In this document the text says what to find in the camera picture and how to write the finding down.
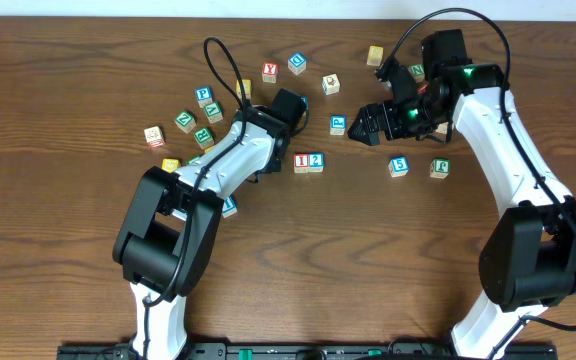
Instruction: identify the red I wooden block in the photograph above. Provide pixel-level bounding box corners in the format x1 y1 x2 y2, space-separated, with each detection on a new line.
293 153 310 173

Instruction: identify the blue 2 wooden block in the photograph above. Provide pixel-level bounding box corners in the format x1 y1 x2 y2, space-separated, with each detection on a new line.
308 152 325 173

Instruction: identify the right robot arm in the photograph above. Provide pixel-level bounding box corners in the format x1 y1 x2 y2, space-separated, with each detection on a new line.
348 29 576 359

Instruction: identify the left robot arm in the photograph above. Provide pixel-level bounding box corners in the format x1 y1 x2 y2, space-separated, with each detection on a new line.
112 88 307 359

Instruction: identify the blue D centre wooden block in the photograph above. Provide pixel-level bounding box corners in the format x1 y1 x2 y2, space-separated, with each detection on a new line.
301 96 309 109

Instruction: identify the blue d wooden block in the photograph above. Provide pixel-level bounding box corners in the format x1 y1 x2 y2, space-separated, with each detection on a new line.
301 96 309 109
288 52 307 75

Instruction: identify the red M wooden block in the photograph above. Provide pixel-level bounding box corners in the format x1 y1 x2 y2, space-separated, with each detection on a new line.
417 82 428 94

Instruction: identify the blue p wooden block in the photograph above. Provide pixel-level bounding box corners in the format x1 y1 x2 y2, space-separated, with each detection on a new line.
330 115 346 136
195 86 214 108

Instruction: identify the plain animal wooden block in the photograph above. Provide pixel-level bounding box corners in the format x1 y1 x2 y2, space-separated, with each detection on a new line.
435 122 454 135

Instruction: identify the green N wooden block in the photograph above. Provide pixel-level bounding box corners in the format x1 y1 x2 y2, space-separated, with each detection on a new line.
408 64 425 83

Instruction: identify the red Y wooden block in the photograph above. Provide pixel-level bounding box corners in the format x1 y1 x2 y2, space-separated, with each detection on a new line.
262 62 278 83

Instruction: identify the blue D far wooden block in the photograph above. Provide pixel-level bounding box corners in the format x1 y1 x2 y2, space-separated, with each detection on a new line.
288 52 307 75

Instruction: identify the yellow O wooden block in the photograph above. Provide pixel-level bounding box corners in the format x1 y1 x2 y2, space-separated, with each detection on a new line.
236 78 252 100

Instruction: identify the plain picture wooden block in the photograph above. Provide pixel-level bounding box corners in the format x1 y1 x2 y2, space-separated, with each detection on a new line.
322 74 340 95

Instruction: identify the blue 5 wooden block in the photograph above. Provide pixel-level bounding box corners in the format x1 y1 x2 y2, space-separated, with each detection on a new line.
388 156 409 178

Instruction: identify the green j wooden block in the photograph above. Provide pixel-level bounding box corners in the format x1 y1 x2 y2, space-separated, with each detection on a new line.
430 158 451 179
186 155 201 165

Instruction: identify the yellow far wooden block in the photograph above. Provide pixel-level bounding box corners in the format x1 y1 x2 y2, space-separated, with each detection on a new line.
366 45 384 67

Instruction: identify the green V wooden block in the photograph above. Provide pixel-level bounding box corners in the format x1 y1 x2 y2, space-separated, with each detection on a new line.
203 102 224 124

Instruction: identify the blue P left wooden block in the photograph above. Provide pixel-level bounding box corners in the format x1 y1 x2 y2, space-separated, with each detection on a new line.
195 86 214 108

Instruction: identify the green R wooden block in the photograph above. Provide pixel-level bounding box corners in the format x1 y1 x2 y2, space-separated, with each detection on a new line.
193 127 214 150

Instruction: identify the green Z wooden block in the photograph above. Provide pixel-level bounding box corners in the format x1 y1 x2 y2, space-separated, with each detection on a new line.
174 111 197 134

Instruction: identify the green J left wooden block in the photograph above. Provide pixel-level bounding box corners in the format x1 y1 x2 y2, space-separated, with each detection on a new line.
186 155 201 165

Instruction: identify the blue T wooden block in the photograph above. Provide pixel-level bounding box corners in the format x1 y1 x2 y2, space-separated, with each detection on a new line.
222 196 237 218

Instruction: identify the yellow G wooden block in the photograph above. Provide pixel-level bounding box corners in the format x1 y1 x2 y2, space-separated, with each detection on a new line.
161 158 180 173

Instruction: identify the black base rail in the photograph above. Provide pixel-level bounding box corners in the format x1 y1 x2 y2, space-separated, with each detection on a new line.
56 339 559 360

